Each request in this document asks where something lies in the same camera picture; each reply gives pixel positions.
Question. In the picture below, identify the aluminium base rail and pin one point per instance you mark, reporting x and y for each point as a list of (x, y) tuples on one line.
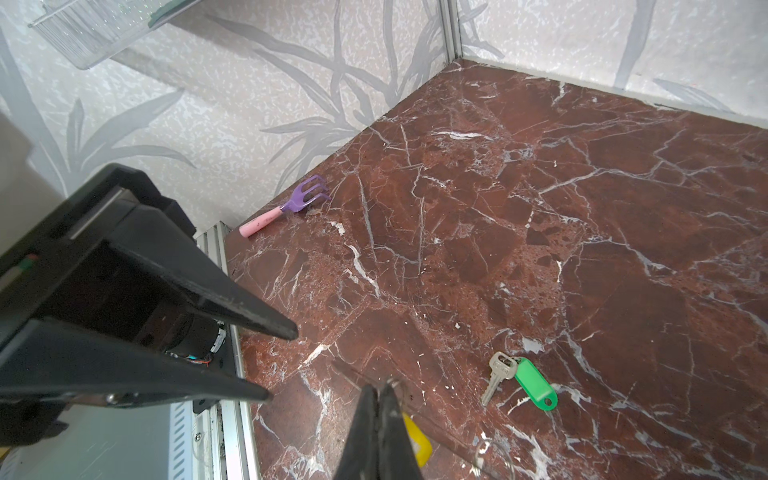
[(211, 436)]

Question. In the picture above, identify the clear plastic wall tray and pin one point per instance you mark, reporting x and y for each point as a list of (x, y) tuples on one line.
[(87, 32)]

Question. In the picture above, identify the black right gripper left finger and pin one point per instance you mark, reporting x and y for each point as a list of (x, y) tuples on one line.
[(359, 459)]

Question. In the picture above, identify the purple toy rake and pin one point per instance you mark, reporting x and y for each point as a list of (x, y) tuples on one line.
[(309, 191)]

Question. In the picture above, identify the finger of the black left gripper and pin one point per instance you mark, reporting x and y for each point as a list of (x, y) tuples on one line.
[(48, 360), (153, 243)]

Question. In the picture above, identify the key with green tag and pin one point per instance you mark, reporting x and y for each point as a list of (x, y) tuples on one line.
[(504, 367)]

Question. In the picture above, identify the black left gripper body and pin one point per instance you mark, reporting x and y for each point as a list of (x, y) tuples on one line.
[(65, 270)]

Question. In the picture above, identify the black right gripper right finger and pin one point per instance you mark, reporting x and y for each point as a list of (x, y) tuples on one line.
[(395, 458)]

